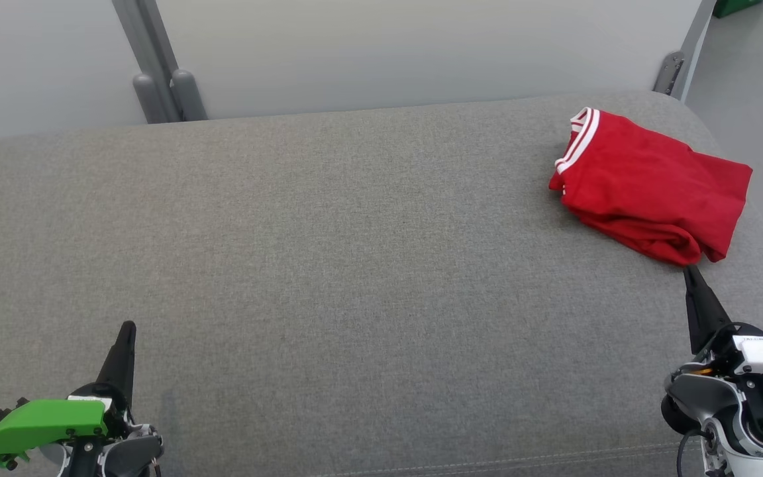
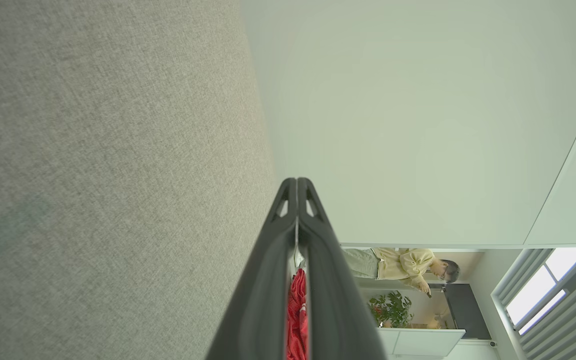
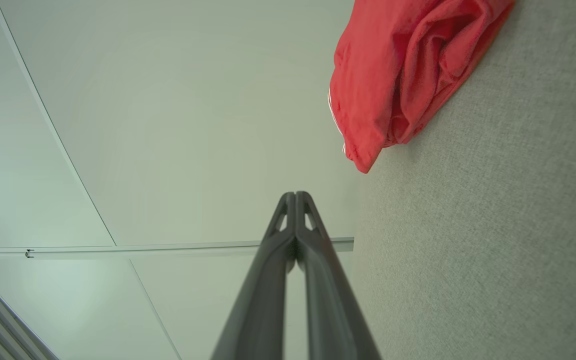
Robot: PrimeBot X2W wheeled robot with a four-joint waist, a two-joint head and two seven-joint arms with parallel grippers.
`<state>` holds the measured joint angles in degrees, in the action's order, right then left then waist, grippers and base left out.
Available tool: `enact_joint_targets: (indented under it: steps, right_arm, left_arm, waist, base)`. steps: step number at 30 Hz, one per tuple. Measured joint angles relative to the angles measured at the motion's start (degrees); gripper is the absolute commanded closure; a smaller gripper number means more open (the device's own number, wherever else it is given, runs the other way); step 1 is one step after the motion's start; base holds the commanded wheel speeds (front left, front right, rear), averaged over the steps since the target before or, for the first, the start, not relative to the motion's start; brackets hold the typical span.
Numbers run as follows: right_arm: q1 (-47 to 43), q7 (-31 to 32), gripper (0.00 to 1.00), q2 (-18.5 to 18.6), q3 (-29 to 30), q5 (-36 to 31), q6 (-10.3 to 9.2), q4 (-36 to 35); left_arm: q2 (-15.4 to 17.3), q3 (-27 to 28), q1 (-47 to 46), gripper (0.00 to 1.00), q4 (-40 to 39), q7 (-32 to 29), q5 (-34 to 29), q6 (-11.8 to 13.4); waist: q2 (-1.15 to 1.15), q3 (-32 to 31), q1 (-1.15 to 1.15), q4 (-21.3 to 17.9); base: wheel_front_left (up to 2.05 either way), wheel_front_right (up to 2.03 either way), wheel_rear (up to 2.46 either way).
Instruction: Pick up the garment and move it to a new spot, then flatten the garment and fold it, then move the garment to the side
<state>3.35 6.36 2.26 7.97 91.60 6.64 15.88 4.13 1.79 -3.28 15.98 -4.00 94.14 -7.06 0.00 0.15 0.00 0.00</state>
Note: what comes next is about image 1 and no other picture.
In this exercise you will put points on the grey partition post with bracket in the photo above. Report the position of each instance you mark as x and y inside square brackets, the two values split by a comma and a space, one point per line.
[696, 40]

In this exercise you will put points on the grey cylindrical post foot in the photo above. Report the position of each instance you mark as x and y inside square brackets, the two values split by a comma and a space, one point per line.
[150, 99]
[189, 96]

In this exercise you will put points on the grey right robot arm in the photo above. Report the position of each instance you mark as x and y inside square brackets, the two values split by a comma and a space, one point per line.
[732, 440]

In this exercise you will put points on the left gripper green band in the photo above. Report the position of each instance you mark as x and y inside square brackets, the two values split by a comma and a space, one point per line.
[44, 421]

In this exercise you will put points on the green object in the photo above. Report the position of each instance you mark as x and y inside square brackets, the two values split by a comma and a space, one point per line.
[732, 6]

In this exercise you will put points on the red Bulls 23 jersey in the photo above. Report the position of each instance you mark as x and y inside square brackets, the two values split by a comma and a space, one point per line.
[626, 179]

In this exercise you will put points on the silver metal bracket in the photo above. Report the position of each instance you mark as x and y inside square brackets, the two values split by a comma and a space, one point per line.
[667, 73]

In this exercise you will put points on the red shorts with white stripe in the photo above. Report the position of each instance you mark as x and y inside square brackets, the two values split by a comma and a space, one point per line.
[729, 199]

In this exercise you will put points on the grey metal partition post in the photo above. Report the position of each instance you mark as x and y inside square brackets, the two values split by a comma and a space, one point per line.
[146, 46]

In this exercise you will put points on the grey fabric sofa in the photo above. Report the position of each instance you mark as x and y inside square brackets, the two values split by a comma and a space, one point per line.
[355, 265]

